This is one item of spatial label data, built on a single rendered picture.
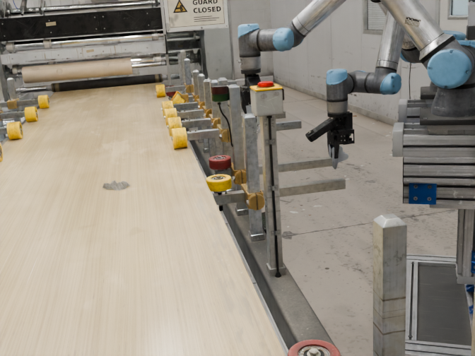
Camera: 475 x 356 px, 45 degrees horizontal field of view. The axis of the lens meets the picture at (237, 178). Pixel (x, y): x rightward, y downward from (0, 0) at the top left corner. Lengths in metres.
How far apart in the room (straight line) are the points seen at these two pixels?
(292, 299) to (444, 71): 0.80
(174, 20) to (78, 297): 3.47
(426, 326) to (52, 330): 1.60
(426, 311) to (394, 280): 1.63
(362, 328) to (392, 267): 1.91
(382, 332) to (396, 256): 0.12
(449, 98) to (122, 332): 1.31
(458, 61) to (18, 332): 1.35
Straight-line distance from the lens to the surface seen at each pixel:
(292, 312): 1.44
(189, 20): 4.48
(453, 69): 1.80
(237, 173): 2.01
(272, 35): 1.99
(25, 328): 1.12
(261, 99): 1.45
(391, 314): 0.86
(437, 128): 1.97
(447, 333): 2.34
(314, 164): 2.14
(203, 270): 1.21
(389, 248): 0.82
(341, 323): 2.77
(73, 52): 4.52
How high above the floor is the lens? 1.42
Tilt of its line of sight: 16 degrees down
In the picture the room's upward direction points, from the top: 4 degrees counter-clockwise
